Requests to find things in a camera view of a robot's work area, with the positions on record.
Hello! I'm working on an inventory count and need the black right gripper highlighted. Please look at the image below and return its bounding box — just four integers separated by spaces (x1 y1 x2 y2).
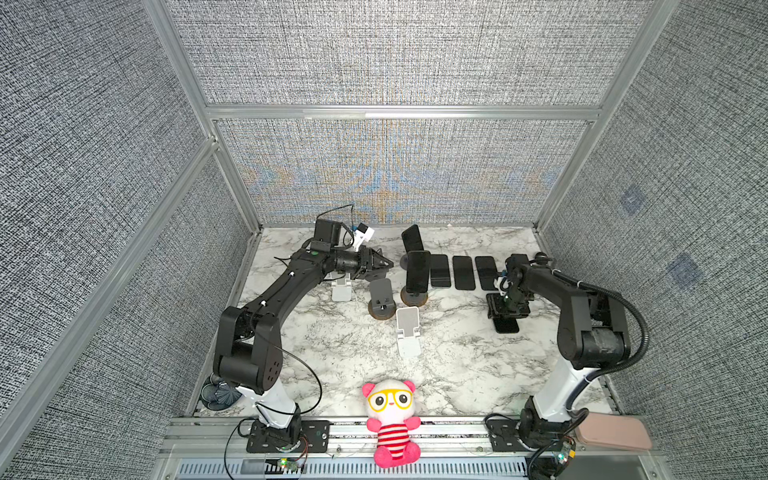
488 289 532 318

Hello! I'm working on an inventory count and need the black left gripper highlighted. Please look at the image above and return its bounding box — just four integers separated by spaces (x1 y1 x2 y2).
329 247 392 281

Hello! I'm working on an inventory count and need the black front phone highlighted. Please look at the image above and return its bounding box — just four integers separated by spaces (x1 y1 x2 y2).
492 316 520 334

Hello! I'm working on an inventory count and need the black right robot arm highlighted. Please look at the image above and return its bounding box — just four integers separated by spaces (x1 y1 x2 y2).
486 252 632 449

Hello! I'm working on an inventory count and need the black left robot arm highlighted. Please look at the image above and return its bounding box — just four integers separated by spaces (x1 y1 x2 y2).
212 219 394 450

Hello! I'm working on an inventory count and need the black phone right wooden stand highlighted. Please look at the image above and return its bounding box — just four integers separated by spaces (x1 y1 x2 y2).
405 250 431 294

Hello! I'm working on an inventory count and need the round wooden right stand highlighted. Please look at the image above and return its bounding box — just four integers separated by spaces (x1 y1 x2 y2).
400 288 428 307

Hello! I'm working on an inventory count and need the white rear phone stand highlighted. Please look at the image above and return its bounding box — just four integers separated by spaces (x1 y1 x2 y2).
331 275 353 302

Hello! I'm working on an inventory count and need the white phone stand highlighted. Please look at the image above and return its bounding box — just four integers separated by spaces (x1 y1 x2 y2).
396 306 421 360
331 275 353 302

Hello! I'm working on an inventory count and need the white front phone stand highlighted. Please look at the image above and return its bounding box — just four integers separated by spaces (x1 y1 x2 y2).
396 306 421 360

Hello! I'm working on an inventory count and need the pink panda plush toy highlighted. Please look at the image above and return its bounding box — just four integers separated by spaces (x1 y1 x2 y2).
362 379 422 469

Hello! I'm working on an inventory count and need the pink pad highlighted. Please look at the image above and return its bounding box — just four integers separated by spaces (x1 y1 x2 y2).
574 413 653 451

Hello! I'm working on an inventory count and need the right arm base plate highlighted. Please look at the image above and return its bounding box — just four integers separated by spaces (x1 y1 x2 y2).
483 415 527 453

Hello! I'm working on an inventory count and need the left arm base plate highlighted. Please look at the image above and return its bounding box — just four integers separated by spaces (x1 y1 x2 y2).
246 420 331 455

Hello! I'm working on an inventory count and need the aluminium front rail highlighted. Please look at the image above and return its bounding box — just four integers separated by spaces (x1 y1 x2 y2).
152 416 673 480

